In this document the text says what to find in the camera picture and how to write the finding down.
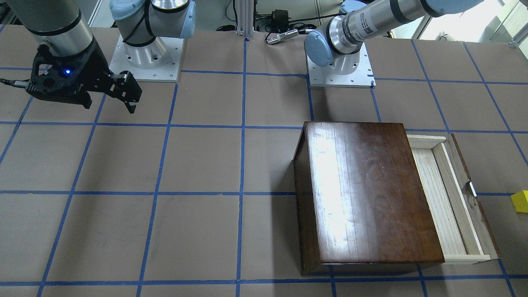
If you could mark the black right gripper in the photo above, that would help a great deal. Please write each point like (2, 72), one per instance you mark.
(94, 66)

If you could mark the dark wooden drawer box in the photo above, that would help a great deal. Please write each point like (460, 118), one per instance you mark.
(372, 199)

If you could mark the white drawer handle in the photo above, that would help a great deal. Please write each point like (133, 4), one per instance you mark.
(471, 189)

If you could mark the yellow block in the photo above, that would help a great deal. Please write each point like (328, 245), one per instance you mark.
(520, 201)

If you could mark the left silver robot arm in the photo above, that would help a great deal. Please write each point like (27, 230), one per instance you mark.
(344, 35)

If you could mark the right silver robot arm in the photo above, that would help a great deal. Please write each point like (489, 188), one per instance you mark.
(60, 24)

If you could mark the silver cylindrical tool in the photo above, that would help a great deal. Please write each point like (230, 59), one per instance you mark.
(282, 37)

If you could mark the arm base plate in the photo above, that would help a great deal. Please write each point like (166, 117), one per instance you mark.
(352, 71)
(158, 62)

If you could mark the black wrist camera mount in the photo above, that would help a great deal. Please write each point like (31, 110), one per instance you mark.
(57, 79)

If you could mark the aluminium frame post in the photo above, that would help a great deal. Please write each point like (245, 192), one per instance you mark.
(245, 17)

